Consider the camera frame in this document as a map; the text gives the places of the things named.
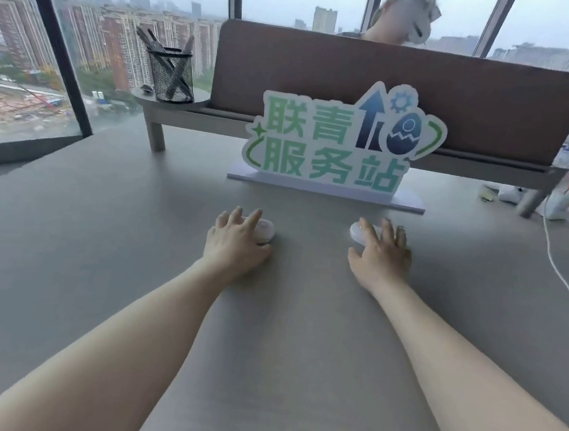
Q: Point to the person's right hand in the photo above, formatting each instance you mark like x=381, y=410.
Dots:
x=382, y=263

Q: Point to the person's left hand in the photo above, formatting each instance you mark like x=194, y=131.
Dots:
x=234, y=245

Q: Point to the person's left thumb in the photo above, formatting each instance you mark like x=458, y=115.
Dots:
x=262, y=254

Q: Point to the person's right little finger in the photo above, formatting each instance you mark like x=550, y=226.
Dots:
x=407, y=256

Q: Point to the person's left little finger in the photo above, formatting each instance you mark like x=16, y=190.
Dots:
x=221, y=218

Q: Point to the person's left middle finger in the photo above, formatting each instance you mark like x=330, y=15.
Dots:
x=252, y=218

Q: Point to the person's right thumb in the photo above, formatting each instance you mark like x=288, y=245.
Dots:
x=356, y=255

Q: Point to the person's right middle finger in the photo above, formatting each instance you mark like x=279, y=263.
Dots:
x=387, y=229

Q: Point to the person's left forearm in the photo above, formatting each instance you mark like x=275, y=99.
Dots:
x=118, y=352

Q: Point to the person's right forearm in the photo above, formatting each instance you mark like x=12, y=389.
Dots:
x=459, y=377

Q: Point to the white round puck device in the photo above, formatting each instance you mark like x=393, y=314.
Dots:
x=357, y=233
x=266, y=231

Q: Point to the yellow paper note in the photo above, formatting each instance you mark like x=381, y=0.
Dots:
x=488, y=193

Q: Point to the green white standing sign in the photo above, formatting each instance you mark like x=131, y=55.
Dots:
x=330, y=142

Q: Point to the small white object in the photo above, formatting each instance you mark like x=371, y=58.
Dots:
x=510, y=194

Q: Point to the grey desk shelf riser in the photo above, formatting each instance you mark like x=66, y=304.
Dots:
x=175, y=106

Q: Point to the black mesh pen holder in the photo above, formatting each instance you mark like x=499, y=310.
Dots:
x=171, y=78

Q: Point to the small dark round object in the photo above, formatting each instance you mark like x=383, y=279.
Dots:
x=145, y=89

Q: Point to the brown desk divider panel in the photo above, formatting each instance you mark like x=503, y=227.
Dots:
x=327, y=72

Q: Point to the dark grey pen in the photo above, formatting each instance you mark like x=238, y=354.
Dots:
x=148, y=38
x=188, y=45

